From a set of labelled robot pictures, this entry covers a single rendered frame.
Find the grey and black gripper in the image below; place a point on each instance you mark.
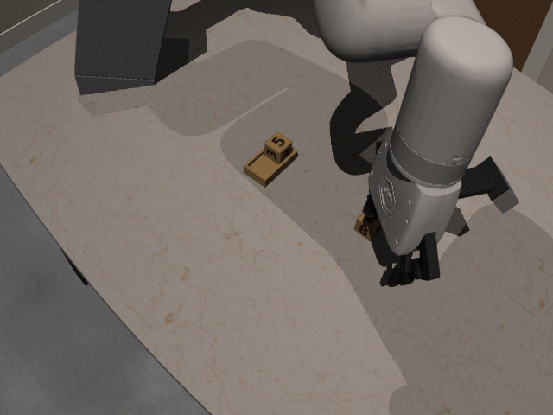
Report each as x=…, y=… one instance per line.
x=413, y=214

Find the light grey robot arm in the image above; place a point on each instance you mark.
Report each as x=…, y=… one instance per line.
x=460, y=73

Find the wooden tray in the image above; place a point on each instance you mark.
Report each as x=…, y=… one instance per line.
x=263, y=170

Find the orange number cube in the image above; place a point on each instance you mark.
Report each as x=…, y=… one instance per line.
x=277, y=148
x=368, y=225

